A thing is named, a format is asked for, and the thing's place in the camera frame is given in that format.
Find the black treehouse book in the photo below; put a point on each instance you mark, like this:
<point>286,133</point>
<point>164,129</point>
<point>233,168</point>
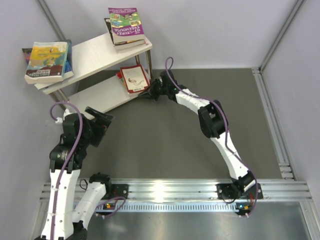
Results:
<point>109,29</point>

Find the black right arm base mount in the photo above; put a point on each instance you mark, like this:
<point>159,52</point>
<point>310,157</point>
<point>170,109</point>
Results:
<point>229,193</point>

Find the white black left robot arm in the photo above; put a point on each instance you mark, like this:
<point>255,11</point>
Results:
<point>64,220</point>

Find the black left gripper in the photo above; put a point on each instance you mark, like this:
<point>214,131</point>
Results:
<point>101,123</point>

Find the red Edward Tulane book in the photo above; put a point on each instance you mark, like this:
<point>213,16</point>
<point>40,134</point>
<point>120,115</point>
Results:
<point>135,79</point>

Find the purple storey treehouse book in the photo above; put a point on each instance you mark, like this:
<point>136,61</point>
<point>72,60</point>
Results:
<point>126,25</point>

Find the aluminium front rail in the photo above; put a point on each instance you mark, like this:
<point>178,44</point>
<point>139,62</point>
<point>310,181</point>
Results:
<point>200,195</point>

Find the white two-tier shelf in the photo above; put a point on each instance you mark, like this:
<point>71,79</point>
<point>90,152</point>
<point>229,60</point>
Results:
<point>95,85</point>

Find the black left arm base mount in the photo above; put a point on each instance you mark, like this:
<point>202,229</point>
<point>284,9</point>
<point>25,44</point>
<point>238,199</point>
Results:
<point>116,190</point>

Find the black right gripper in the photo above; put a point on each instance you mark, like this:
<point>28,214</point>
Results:
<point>151,93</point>

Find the red storey treehouse book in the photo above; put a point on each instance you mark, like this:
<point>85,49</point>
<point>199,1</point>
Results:
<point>129,46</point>

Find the blue Jane Eyre book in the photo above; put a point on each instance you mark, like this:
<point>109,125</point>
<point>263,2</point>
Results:
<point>67,65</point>

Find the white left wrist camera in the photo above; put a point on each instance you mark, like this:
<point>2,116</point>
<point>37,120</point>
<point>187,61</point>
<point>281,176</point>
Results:
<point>62,116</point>

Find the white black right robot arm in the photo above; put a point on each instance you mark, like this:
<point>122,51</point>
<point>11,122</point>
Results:
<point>213,124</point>

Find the light teal paperback book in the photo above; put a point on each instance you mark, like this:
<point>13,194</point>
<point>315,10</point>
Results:
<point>47,62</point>

